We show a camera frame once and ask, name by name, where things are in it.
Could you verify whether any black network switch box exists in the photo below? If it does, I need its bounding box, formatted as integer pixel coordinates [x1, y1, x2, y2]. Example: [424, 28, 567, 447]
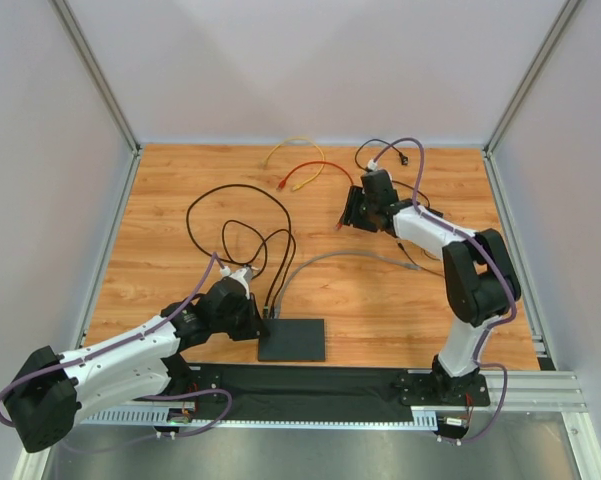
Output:
[257, 318, 326, 362]

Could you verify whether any thin black DC cable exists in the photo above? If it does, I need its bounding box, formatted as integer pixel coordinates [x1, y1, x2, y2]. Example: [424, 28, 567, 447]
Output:
[395, 241, 446, 277]

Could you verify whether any yellow ethernet cable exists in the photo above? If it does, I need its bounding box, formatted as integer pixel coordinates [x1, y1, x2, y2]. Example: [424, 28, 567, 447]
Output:
[260, 137, 327, 193]

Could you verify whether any red ethernet cable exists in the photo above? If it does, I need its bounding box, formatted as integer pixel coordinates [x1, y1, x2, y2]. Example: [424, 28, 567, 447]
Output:
[276, 160, 356, 232]

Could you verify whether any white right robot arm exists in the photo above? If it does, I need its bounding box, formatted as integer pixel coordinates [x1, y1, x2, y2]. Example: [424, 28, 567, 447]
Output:
[340, 169, 521, 397]

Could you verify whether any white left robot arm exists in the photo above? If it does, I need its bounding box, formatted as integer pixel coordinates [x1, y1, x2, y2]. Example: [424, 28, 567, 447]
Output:
[0, 277, 269, 453]

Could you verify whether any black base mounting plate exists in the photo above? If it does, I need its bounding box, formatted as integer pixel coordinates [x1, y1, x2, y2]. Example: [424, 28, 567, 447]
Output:
[162, 362, 490, 414]

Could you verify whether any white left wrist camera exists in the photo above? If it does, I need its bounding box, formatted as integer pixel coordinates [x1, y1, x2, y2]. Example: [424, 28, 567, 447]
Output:
[220, 266, 254, 293]

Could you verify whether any grey ethernet cable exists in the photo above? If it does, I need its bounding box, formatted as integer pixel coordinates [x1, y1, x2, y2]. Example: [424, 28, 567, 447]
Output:
[272, 248, 423, 319]

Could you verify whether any black ethernet cable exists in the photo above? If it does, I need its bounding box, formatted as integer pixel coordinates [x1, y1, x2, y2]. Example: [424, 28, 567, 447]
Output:
[220, 219, 299, 318]

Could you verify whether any black cable teal plug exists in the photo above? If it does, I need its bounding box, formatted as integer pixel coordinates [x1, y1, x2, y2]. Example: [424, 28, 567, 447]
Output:
[185, 183, 298, 318]

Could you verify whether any grey slotted cable duct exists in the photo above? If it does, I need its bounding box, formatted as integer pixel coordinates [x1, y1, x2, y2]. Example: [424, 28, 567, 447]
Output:
[83, 403, 438, 431]

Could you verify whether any aluminium left frame post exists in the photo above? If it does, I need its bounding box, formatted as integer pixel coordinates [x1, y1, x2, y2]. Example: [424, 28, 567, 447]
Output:
[49, 0, 142, 152]

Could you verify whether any aluminium frame post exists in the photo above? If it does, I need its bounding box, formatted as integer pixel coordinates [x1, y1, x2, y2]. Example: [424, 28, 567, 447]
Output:
[49, 0, 142, 152]
[483, 0, 583, 156]

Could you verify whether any aluminium front frame rail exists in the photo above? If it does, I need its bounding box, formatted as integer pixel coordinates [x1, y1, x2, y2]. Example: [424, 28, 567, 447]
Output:
[49, 362, 588, 413]

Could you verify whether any aluminium right frame post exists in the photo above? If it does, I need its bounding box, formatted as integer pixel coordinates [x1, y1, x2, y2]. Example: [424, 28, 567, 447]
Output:
[483, 0, 583, 156]

